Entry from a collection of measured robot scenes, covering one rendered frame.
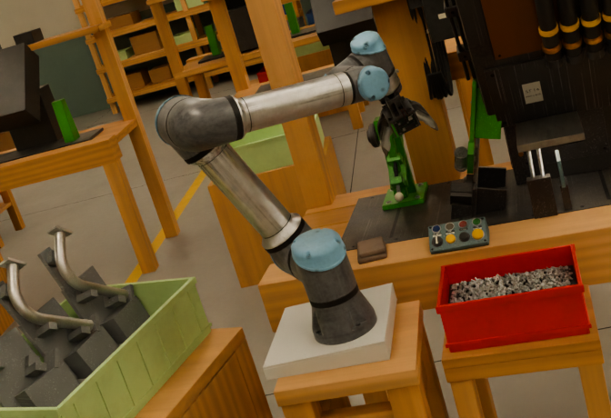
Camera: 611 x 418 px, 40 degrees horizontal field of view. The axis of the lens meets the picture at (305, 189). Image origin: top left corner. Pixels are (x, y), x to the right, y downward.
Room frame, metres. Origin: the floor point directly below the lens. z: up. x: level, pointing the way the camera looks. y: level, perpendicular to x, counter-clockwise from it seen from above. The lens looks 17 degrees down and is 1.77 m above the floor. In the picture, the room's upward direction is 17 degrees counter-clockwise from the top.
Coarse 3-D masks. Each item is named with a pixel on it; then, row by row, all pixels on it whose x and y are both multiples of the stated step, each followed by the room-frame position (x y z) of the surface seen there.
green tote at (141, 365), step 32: (160, 288) 2.23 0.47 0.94; (192, 288) 2.17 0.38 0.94; (160, 320) 2.02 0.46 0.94; (192, 320) 2.13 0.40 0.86; (128, 352) 1.88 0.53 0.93; (160, 352) 1.98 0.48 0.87; (192, 352) 2.09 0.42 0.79; (96, 384) 1.76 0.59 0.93; (128, 384) 1.85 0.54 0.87; (160, 384) 1.94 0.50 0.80; (0, 416) 1.72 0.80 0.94; (32, 416) 1.68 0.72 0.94; (64, 416) 1.66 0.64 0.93; (96, 416) 1.73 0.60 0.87; (128, 416) 1.81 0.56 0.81
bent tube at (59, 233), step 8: (48, 232) 2.21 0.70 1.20; (56, 232) 2.21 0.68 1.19; (64, 232) 2.21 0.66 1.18; (72, 232) 2.23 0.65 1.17; (56, 240) 2.19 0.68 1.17; (64, 240) 2.20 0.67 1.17; (56, 248) 2.17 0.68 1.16; (64, 248) 2.18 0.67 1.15; (56, 256) 2.15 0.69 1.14; (64, 256) 2.16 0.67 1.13; (56, 264) 2.15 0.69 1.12; (64, 264) 2.14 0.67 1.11; (64, 272) 2.13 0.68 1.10; (72, 272) 2.15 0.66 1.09; (72, 280) 2.13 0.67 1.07; (80, 280) 2.15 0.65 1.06; (80, 288) 2.14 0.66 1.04; (88, 288) 2.16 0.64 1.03; (96, 288) 2.18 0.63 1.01; (104, 288) 2.20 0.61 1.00; (112, 288) 2.22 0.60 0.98; (112, 296) 2.22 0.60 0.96
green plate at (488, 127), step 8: (472, 88) 2.16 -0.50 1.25; (472, 96) 2.16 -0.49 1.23; (480, 96) 2.17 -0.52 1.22; (472, 104) 2.16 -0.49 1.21; (480, 104) 2.17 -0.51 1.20; (472, 112) 2.17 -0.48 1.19; (480, 112) 2.17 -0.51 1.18; (472, 120) 2.17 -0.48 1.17; (480, 120) 2.17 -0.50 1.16; (488, 120) 2.17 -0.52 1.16; (496, 120) 2.16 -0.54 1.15; (472, 128) 2.17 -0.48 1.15; (480, 128) 2.17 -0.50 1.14; (488, 128) 2.17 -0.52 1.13; (496, 128) 2.16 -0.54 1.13; (472, 136) 2.17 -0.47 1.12; (480, 136) 2.18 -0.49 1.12; (488, 136) 2.17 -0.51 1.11; (496, 136) 2.16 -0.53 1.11
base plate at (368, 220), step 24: (432, 192) 2.47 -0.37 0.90; (528, 192) 2.23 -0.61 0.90; (576, 192) 2.13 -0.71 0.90; (600, 192) 2.08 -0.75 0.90; (360, 216) 2.44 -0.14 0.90; (384, 216) 2.38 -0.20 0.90; (408, 216) 2.32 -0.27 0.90; (432, 216) 2.27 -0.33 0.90; (480, 216) 2.16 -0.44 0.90; (504, 216) 2.11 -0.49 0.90; (528, 216) 2.06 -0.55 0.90; (360, 240) 2.25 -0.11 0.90; (384, 240) 2.20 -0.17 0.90
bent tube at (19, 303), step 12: (0, 264) 2.07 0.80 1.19; (12, 264) 2.06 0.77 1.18; (24, 264) 2.08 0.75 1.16; (12, 276) 2.04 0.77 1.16; (12, 288) 2.01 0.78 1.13; (12, 300) 2.00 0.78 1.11; (24, 300) 2.01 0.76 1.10; (24, 312) 1.99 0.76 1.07; (36, 312) 2.01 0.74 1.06; (60, 324) 2.04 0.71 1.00; (72, 324) 2.06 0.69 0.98; (84, 324) 2.08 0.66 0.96
